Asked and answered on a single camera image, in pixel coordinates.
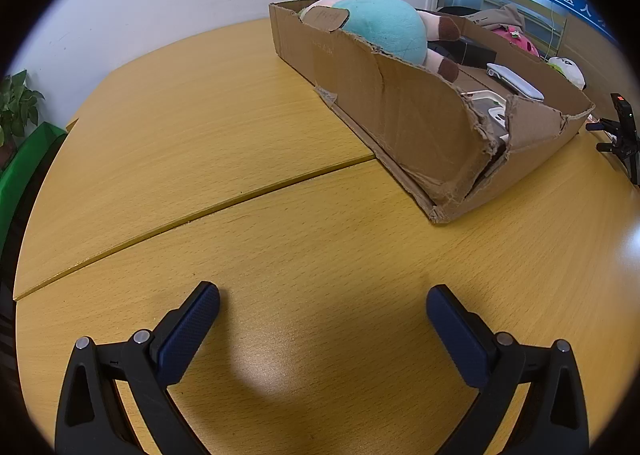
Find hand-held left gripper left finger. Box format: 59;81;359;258
54;281;221;455

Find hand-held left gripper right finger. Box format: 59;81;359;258
426;284;592;455

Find torn cardboard box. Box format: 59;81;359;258
268;0;596;224

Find white plastic device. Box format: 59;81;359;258
460;90;512;142

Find green chair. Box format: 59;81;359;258
0;122;69;258

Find black tripod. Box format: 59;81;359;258
585;92;640;187

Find white flat device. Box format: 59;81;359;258
486;62;545;101

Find black box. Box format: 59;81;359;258
429;35;498;69

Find green potted plant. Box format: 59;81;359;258
0;70;45;148

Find pink round toy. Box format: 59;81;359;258
490;24;540;59

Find teal plush toy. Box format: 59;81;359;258
299;0;460;82

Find beige jacket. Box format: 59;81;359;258
439;4;527;35

